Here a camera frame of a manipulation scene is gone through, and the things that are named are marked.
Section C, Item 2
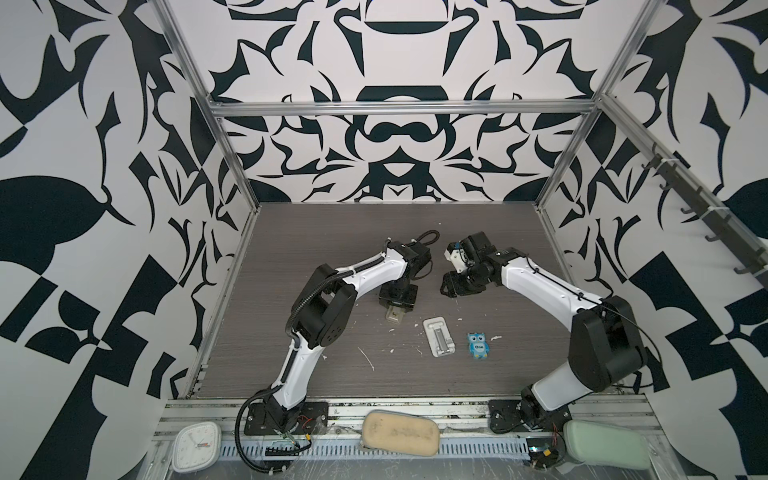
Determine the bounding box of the white remote control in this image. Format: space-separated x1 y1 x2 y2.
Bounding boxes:
385 305 406 325

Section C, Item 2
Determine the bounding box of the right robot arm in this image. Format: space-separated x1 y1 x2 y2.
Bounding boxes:
441 232 648 428

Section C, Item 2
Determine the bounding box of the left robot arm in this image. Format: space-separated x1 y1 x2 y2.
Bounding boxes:
264 230 439 430

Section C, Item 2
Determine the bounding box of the blue owl figurine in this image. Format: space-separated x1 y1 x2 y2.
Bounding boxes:
467 333 489 360

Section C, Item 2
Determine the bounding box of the tan sponge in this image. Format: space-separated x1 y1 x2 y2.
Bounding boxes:
361 410 441 457

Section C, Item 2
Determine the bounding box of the small circuit board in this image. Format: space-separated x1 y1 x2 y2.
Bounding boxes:
524 437 564 471

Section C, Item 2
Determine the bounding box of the pale green sponge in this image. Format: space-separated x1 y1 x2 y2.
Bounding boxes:
563 420 651 470

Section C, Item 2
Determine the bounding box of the white square clock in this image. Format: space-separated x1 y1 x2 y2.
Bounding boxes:
172 421 222 474

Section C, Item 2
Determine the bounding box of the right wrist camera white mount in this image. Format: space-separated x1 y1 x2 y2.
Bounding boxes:
444 242 468 274

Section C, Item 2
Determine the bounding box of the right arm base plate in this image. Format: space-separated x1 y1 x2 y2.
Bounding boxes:
488 398 573 434

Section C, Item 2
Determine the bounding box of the white slotted cable duct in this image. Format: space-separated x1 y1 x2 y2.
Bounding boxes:
242 437 530 462

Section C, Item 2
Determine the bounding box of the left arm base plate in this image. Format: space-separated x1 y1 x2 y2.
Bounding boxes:
244 400 329 436

